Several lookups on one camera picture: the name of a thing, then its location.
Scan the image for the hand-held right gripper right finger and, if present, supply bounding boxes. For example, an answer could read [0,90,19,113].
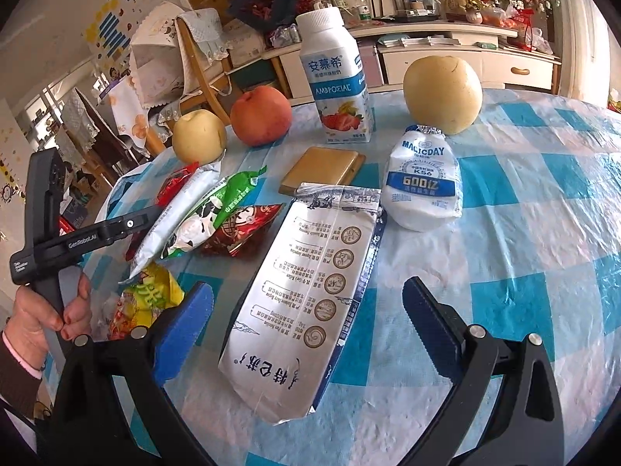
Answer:
[402,276,566,466]

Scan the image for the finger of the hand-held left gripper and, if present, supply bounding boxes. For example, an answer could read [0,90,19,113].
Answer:
[99,205,165,243]

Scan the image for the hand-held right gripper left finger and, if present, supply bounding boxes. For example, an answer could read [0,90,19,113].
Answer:
[51,282,217,466]

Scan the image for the silver wrapper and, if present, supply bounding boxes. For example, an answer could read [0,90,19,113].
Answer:
[128,162,221,277]

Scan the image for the yellow snack packet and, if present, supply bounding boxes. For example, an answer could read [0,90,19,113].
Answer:
[108,262,185,343]

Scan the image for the small bright red wrapper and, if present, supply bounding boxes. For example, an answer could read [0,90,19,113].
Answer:
[155,162,199,205]

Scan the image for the green white milk wrapper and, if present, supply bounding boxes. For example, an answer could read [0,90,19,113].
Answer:
[160,165,267,259]

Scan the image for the dark red snack wrapper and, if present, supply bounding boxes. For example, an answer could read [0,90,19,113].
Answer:
[199,204,283,257]

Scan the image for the white milk carton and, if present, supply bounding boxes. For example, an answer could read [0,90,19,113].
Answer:
[217,183,386,424]

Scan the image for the small squat white bottle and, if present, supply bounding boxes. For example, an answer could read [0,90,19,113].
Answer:
[380,125,463,232]

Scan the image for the gold box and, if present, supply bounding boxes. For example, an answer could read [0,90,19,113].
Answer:
[279,146,366,197]

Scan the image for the person's left forearm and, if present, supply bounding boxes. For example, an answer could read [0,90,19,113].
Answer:
[0,330,49,428]

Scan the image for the person's left hand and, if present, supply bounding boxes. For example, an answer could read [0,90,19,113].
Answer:
[2,272,93,372]

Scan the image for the grey lace cloth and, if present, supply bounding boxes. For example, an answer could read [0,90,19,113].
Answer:
[58,87,100,153]

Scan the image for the blue white checked tablecloth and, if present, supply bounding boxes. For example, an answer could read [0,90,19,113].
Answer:
[78,85,621,466]

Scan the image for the small yellow pear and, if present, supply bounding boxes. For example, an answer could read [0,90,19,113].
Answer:
[172,109,228,165]

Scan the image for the white cloth with orange print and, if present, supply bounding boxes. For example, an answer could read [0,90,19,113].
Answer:
[108,78,151,149]

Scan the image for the light wooden chair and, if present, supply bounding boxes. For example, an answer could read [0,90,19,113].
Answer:
[175,10,292,124]

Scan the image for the red apple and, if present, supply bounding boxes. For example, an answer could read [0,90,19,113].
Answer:
[230,85,293,147]

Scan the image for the white green lace cloth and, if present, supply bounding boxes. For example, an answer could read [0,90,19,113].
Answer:
[176,8,230,65]

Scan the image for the large yellow pear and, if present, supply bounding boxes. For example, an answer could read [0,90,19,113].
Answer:
[402,56,483,135]

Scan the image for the tall white yogurt bottle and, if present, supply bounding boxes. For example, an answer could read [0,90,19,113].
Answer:
[296,2,374,146]

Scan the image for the dark blue flower bouquet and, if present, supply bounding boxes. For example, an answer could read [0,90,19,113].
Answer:
[227,0,304,35]

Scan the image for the white TV cabinet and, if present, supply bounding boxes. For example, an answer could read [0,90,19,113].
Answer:
[264,22,564,105]

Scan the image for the red bag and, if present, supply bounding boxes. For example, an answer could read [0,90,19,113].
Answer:
[512,8,537,50]

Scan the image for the blue wall sticker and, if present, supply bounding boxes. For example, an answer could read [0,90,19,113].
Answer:
[90,10,129,54]

